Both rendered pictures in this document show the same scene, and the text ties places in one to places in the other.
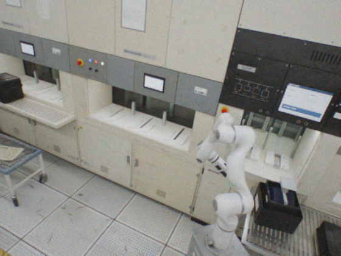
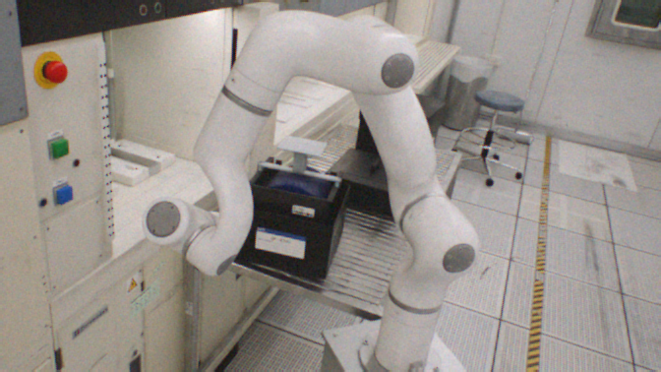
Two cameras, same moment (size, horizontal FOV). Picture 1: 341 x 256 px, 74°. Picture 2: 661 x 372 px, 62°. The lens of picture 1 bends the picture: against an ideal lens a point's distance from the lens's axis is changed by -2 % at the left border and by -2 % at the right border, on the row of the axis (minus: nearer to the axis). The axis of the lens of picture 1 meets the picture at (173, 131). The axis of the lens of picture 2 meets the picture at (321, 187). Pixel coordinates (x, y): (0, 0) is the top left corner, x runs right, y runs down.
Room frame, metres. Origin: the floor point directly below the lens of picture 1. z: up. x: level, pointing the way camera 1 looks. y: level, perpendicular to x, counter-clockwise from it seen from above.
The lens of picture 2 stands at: (1.20, 0.58, 1.66)
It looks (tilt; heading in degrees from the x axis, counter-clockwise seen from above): 26 degrees down; 269
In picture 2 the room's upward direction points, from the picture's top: 8 degrees clockwise
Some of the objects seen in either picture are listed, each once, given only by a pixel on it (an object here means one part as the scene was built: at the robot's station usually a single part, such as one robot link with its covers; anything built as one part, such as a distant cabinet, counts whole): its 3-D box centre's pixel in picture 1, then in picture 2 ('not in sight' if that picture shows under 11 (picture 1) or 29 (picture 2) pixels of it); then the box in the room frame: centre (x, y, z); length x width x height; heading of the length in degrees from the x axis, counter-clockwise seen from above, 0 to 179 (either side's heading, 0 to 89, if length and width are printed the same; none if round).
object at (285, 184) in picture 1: (279, 199); (296, 196); (1.24, -0.83, 0.93); 0.24 x 0.20 x 0.32; 170
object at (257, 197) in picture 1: (275, 206); (293, 219); (1.24, -0.83, 0.85); 0.28 x 0.28 x 0.17; 80
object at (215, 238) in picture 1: (223, 233); (406, 329); (0.94, -0.40, 0.85); 0.19 x 0.19 x 0.18
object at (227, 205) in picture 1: (226, 211); (433, 259); (0.93, -0.37, 1.07); 0.19 x 0.12 x 0.24; 106
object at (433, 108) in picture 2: not in sight; (399, 128); (0.86, -1.63, 0.89); 0.29 x 0.29 x 0.25; 67
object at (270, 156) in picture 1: (277, 160); (127, 159); (1.78, -0.99, 0.89); 0.22 x 0.21 x 0.04; 160
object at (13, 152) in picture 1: (4, 152); not in sight; (1.81, 1.71, 0.47); 0.31 x 0.23 x 0.02; 92
